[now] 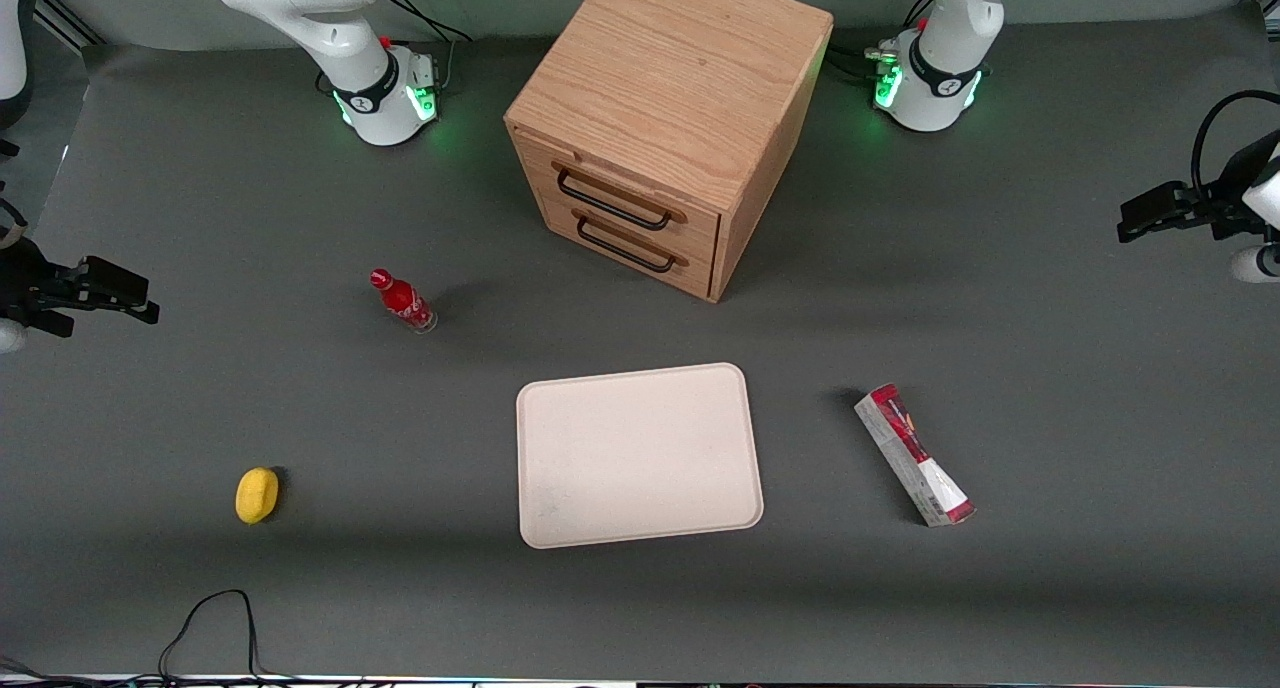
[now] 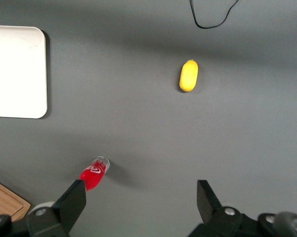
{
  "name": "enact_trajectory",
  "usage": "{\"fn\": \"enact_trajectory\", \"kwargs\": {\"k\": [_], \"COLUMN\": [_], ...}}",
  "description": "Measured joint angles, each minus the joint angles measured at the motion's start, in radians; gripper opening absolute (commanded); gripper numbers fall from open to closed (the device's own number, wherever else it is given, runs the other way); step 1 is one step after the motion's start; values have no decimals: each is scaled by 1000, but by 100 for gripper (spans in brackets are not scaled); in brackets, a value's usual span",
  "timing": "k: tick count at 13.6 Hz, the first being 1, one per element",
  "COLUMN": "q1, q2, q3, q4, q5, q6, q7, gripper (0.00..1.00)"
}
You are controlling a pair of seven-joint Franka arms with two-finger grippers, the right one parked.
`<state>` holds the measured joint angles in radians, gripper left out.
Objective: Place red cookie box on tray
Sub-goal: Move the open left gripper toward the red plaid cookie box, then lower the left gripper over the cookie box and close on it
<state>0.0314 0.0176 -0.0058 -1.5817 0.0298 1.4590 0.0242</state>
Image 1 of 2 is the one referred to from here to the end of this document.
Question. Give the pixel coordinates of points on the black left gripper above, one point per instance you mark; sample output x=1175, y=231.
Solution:
x=1214, y=211

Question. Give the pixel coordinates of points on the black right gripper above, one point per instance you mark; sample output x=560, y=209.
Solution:
x=22, y=283

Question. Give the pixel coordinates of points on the red tartan cookie box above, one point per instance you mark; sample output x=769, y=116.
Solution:
x=915, y=458

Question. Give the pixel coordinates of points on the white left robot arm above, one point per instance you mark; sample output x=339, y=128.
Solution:
x=945, y=68

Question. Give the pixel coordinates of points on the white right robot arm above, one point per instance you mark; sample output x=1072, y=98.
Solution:
x=350, y=68

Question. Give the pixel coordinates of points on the beige plastic tray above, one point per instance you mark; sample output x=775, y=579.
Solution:
x=640, y=458

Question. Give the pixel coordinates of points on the yellow lemon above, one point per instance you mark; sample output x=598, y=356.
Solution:
x=256, y=495

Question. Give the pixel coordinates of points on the red cola bottle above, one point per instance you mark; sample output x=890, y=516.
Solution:
x=403, y=302

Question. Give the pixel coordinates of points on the wooden drawer cabinet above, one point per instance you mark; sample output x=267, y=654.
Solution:
x=680, y=88

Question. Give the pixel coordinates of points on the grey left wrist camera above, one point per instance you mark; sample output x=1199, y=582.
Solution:
x=1256, y=265

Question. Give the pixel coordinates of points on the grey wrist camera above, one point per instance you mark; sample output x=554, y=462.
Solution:
x=10, y=336
x=1256, y=265

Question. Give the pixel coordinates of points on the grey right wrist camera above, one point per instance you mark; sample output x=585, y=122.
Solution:
x=10, y=336

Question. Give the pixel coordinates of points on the aluminium frame rail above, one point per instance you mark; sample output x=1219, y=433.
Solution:
x=1270, y=6
x=70, y=18

